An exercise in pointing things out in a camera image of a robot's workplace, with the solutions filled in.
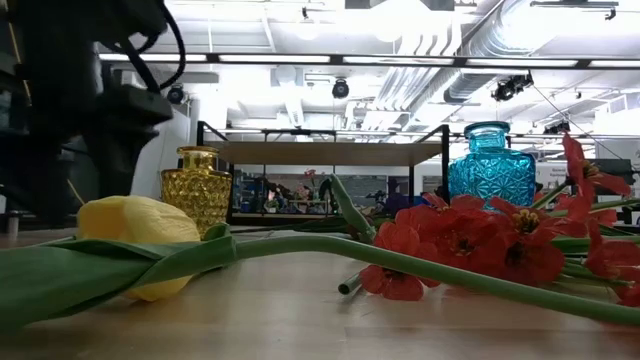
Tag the blue glass vase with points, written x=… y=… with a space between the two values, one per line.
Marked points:
x=492 y=170

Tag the grey metal post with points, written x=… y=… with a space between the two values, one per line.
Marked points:
x=13 y=225

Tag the pink potted flower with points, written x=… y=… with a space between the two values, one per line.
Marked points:
x=309 y=175

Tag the silver ventilation duct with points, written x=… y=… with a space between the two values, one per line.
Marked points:
x=465 y=87
x=500 y=30

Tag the red artificial tulip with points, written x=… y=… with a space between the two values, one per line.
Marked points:
x=75 y=280

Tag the wooden shelf with black frame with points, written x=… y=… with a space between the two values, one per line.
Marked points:
x=325 y=153

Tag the black ceiling camera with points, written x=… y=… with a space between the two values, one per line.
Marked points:
x=556 y=128
x=340 y=89
x=176 y=94

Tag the large red flower bunch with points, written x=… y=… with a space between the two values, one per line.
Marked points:
x=465 y=240

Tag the black ceiling light rail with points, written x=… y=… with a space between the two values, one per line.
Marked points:
x=400 y=60

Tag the yellow glass vase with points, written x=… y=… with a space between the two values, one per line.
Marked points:
x=195 y=195

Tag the black ceiling camera rig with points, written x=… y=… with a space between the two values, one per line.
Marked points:
x=510 y=87

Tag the black monitor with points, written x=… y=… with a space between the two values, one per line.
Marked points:
x=617 y=167

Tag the small red flower sprig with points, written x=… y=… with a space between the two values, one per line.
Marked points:
x=595 y=175

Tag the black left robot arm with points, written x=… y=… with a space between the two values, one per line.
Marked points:
x=60 y=100

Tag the white wall sign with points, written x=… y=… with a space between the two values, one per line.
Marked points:
x=550 y=175

